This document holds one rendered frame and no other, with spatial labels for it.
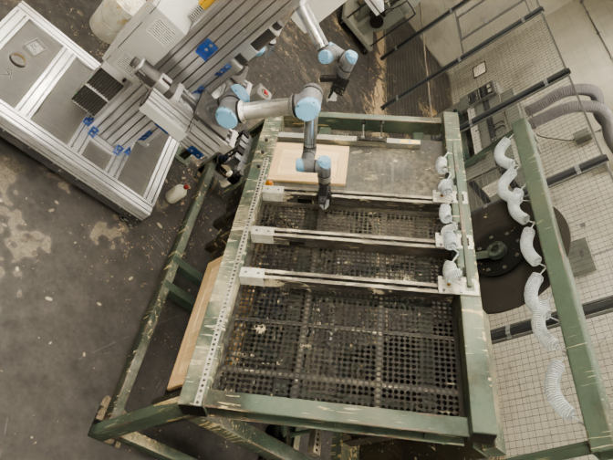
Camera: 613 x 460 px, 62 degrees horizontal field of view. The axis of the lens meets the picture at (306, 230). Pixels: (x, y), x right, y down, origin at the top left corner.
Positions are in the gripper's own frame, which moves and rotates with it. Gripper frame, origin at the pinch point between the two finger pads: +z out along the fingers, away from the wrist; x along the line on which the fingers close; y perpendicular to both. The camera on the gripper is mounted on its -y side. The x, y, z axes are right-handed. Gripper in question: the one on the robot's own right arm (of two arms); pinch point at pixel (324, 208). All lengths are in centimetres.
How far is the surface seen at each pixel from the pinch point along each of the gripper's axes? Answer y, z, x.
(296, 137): 64, -2, 26
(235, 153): 38, -6, 61
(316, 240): -28.4, -3.3, 0.9
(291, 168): 34.8, 0.5, 24.6
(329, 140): 64, -1, 3
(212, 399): -123, -2, 35
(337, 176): 29.4, 0.3, -5.0
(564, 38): 777, 264, -379
